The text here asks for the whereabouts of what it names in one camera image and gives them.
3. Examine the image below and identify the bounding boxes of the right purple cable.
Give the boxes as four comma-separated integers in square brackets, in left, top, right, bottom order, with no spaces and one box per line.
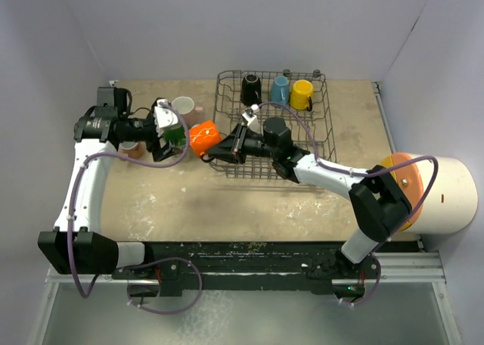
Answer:
[256,101,439,309]

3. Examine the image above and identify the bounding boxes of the cream white mug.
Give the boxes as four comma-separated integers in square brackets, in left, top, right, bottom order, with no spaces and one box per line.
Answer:
[161,125,187,157]

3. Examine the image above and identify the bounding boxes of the orange mug black handle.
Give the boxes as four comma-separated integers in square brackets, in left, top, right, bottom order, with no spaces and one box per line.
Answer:
[189,120,222,158]

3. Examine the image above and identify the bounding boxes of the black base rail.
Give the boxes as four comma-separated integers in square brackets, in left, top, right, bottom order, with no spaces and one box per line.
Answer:
[113,241,419,297]

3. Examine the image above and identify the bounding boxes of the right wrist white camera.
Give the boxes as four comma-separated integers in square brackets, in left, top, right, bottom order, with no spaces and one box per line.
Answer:
[242,104,260,132]

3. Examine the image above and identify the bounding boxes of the grey wire dish rack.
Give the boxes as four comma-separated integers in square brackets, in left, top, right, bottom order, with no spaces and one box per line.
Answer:
[213,69,337,163]

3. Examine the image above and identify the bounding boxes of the yellow mug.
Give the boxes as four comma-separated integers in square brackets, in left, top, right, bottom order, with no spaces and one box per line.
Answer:
[290,79,314,112]

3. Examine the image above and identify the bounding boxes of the small salmon pink cup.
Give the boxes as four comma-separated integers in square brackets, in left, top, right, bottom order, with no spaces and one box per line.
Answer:
[119,141,145,160]

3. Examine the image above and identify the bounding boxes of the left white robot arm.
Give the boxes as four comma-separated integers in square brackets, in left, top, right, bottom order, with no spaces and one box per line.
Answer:
[38,87,181,278]

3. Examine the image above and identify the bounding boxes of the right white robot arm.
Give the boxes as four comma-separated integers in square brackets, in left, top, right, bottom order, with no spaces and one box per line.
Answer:
[206,117,412,278]

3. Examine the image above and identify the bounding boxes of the pink faceted mug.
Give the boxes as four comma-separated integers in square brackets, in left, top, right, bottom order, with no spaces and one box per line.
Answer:
[171,96,204,127]

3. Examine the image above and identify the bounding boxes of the aluminium frame rail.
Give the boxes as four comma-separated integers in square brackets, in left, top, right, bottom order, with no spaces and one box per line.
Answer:
[45,250,447,285]

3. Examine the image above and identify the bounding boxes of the blue mug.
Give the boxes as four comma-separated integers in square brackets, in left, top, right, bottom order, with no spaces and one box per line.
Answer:
[269,76,290,106]

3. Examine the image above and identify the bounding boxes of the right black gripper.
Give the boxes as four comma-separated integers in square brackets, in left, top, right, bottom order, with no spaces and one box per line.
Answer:
[208,123,278,165]

